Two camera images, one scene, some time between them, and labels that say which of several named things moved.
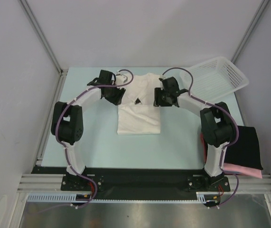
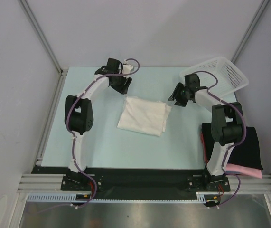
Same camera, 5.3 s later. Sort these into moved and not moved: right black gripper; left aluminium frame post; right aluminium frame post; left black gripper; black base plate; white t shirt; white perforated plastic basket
Moved: left black gripper; white t shirt; right black gripper
Not moved: black base plate; white perforated plastic basket; left aluminium frame post; right aluminium frame post
